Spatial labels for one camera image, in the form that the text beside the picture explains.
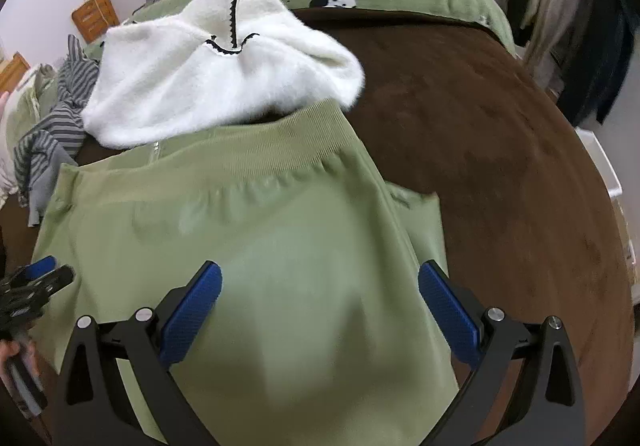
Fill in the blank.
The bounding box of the person's left hand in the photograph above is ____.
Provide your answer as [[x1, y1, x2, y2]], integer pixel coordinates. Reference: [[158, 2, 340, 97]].
[[0, 338, 42, 379]]

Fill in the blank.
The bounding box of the green print pillow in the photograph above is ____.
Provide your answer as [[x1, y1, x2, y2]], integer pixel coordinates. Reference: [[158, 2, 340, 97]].
[[0, 66, 61, 207]]

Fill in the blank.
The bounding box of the white foam box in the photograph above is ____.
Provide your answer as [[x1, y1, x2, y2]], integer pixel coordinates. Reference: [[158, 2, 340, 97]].
[[575, 126, 623, 199]]

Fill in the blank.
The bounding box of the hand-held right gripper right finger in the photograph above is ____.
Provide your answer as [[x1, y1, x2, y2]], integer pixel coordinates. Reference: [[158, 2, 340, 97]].
[[417, 260, 587, 446]]

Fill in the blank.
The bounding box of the row of hanging clothes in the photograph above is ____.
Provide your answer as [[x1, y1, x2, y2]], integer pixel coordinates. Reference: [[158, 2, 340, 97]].
[[487, 0, 636, 127]]

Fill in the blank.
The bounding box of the brown blanket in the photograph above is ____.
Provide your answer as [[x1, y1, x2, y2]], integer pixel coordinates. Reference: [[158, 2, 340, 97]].
[[75, 8, 626, 446]]

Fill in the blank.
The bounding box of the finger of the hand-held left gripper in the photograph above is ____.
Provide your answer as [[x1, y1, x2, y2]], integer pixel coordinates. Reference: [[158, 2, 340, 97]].
[[10, 265, 76, 314], [0, 255, 57, 291]]

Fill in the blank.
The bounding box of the wooden chair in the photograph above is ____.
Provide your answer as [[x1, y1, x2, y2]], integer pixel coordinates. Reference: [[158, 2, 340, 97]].
[[71, 0, 121, 44]]

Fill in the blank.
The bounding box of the white fluffy sweater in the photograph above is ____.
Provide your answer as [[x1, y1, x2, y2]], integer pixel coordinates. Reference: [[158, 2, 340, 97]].
[[81, 0, 366, 150]]

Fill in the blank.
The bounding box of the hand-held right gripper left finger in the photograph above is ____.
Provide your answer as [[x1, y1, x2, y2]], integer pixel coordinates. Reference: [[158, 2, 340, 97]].
[[52, 260, 236, 446]]

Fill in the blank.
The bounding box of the green zip jacket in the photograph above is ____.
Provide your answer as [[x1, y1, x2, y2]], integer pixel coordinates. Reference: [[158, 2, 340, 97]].
[[31, 98, 461, 446]]

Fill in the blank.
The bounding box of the wooden headboard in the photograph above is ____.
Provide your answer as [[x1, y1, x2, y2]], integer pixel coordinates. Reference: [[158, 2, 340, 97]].
[[0, 52, 31, 94]]

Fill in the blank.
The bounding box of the grey striped garment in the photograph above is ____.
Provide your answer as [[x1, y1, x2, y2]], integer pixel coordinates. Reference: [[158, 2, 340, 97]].
[[14, 36, 101, 227]]

